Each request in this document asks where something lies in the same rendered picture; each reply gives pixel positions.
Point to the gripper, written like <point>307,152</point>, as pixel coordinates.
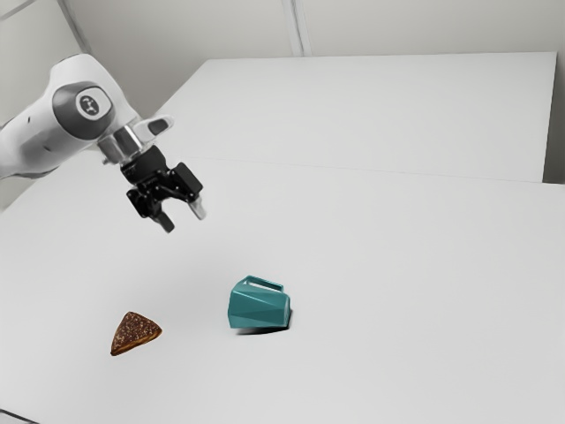
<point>152,179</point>

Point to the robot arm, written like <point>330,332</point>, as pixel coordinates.
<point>48,123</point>

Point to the brown triangular cake slice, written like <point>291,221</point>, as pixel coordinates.
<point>132,333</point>

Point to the teal faceted mug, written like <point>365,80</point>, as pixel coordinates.
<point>258,305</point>

